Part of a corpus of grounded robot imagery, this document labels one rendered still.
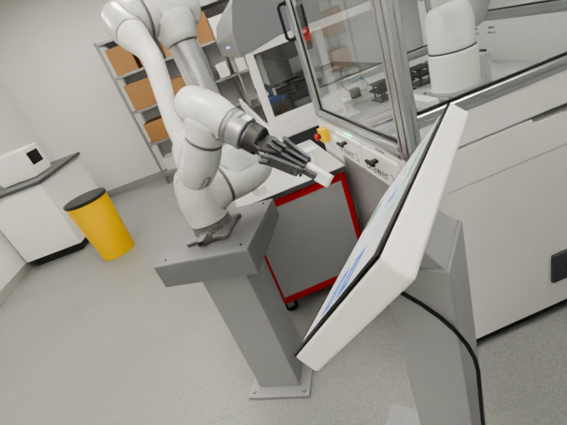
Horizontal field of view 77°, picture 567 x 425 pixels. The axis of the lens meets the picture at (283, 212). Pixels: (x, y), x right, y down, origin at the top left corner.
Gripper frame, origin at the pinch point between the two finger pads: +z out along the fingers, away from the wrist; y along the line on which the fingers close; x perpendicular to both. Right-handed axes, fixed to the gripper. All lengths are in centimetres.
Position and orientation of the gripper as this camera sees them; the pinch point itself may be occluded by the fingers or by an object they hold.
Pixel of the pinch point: (318, 174)
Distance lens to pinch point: 87.0
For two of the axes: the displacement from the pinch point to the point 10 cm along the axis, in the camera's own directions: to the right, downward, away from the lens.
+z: 8.5, 5.1, -1.7
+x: -2.8, 6.9, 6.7
